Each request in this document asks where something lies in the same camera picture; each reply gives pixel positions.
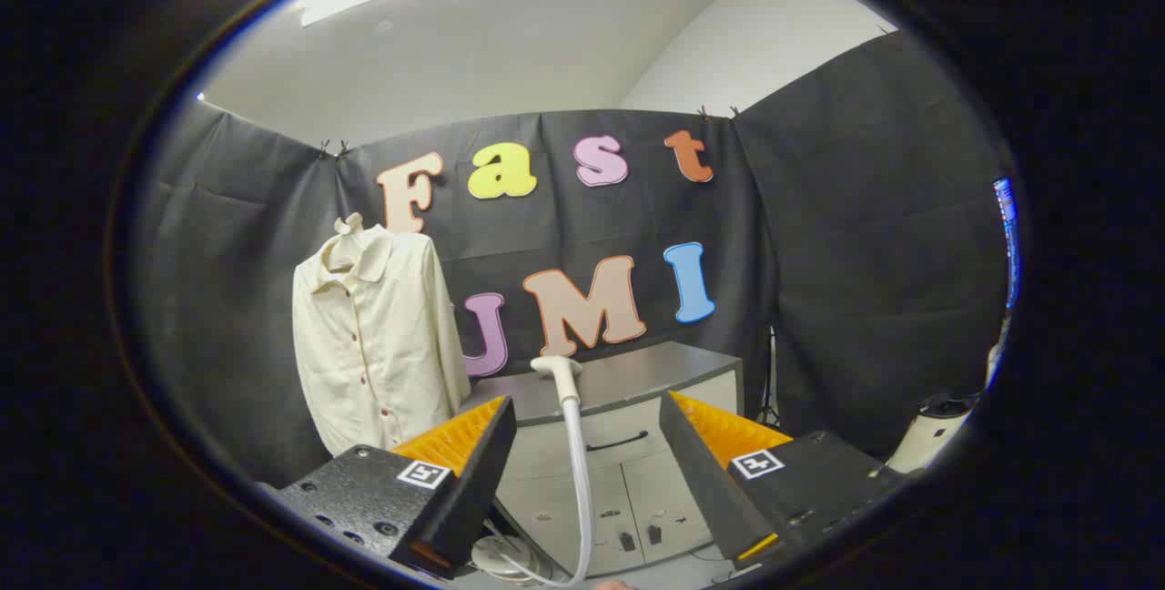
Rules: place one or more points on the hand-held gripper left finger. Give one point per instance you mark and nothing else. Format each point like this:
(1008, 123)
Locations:
(473, 490)

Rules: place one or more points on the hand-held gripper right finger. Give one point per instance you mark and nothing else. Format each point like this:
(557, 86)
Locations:
(705, 481)

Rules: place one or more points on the cream button shirt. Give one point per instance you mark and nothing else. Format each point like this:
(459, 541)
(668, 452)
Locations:
(382, 344)

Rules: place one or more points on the white clothes hanger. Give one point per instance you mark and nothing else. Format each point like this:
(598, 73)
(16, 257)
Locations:
(349, 224)

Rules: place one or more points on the white cabinet with grey top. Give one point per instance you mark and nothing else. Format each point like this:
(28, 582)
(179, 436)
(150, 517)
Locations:
(628, 376)

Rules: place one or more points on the white cylindrical appliance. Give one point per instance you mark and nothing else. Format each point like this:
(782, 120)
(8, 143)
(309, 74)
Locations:
(928, 435)

